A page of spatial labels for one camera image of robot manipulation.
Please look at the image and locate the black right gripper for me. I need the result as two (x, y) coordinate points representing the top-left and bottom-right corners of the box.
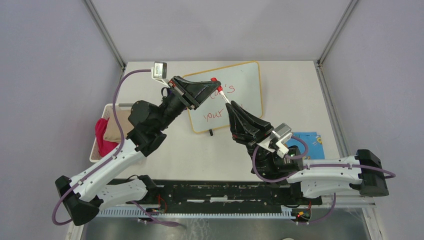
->
(226, 100), (276, 176)

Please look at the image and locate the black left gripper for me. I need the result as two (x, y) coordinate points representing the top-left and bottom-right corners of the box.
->
(156, 76), (223, 132)

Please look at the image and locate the red whiteboard marker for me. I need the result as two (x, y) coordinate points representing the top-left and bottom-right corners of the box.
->
(217, 86), (231, 104)

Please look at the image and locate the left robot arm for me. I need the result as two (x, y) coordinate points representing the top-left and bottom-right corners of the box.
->
(53, 76), (221, 226)

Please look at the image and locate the yellow-framed whiteboard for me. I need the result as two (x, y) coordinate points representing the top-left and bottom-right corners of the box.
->
(183, 61), (263, 133)

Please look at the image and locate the blue patterned cloth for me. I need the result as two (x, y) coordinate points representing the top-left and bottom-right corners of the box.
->
(286, 132), (325, 160)

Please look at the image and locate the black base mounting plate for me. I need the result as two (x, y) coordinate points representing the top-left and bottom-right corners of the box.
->
(137, 179), (323, 214)

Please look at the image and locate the beige cloth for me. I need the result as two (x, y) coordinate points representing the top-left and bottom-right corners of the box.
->
(103, 109), (134, 143)

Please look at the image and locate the pink cloth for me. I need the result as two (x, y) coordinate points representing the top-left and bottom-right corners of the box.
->
(94, 118), (121, 157)

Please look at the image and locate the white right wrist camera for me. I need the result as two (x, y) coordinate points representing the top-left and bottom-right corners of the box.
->
(257, 123), (293, 158)

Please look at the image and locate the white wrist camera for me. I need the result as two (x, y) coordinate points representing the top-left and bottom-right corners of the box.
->
(150, 61), (170, 87)
(257, 123), (293, 158)

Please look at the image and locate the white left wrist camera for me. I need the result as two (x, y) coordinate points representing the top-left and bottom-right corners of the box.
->
(150, 61), (170, 87)

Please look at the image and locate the right aluminium frame post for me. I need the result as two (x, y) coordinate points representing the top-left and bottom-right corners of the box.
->
(316, 0), (360, 66)

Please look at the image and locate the aluminium frame post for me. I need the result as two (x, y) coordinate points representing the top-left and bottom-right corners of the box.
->
(316, 0), (360, 66)
(82, 0), (126, 70)

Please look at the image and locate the left aluminium frame post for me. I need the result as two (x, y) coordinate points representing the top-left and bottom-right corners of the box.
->
(82, 0), (126, 70)

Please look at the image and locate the white cable duct rail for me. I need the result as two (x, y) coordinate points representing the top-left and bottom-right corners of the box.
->
(97, 206), (295, 220)

